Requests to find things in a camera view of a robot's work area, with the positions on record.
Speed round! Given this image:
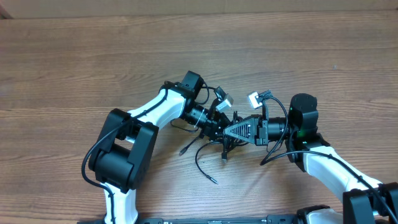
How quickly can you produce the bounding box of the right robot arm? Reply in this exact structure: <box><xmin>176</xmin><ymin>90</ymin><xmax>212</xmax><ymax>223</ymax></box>
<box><xmin>223</xmin><ymin>92</ymin><xmax>397</xmax><ymax>223</ymax></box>

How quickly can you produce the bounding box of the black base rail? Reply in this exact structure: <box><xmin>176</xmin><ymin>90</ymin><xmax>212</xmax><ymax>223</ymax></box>
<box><xmin>77</xmin><ymin>213</ymin><xmax>312</xmax><ymax>224</ymax></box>

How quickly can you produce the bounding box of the black USB cable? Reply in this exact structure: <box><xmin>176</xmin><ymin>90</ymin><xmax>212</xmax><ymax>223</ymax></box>
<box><xmin>178</xmin><ymin>111</ymin><xmax>252</xmax><ymax>185</ymax></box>

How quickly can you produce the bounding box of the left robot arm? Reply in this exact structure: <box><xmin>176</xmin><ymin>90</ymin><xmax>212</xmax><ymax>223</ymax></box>
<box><xmin>81</xmin><ymin>71</ymin><xmax>230</xmax><ymax>223</ymax></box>

